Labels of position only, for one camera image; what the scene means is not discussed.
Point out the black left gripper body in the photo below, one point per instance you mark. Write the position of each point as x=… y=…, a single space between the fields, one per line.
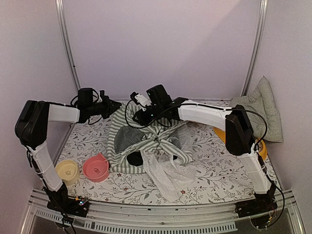
x=104 y=108

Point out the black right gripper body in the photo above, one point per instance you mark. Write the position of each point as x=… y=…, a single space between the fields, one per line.
x=157 y=112

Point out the green striped pet tent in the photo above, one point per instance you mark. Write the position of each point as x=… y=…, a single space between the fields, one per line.
x=162 y=150

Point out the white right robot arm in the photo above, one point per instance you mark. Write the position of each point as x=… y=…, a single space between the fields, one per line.
x=239 y=135

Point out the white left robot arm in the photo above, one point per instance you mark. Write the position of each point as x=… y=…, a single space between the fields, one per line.
x=32 y=127

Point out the pink pet bowl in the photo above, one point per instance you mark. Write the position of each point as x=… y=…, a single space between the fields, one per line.
x=96 y=168

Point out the cream pet bowl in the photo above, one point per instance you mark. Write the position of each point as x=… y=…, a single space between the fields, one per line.
x=68 y=171

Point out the yellow double pet bowl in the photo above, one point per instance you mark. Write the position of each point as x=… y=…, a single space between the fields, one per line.
x=225 y=136

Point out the floral table mat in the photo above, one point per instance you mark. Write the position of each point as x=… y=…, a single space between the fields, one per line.
x=219 y=176

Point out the green checked cushion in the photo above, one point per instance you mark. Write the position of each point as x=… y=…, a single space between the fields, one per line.
x=268 y=123

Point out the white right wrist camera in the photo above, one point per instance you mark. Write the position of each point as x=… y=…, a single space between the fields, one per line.
x=140 y=99

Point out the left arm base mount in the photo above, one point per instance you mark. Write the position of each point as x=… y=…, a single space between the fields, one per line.
x=60 y=201

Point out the front aluminium rail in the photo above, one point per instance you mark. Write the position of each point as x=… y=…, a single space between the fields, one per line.
x=118 y=218

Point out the aluminium frame post left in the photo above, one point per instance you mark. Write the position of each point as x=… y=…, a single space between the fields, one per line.
x=66 y=43

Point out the aluminium frame post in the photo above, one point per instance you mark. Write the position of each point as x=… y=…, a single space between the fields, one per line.
x=256 y=46
x=66 y=43

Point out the aluminium frame post right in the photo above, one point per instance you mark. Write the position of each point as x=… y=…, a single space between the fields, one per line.
x=256 y=46

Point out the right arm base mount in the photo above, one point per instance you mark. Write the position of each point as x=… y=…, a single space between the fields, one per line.
x=254 y=207

